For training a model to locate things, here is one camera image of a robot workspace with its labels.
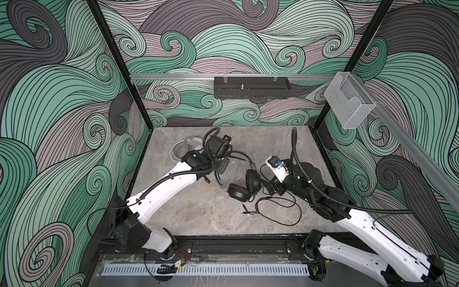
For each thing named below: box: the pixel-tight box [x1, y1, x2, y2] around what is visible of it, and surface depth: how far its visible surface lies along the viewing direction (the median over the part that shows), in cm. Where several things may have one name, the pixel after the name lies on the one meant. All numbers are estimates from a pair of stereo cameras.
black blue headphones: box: [213, 150, 262, 203], surface depth 71 cm
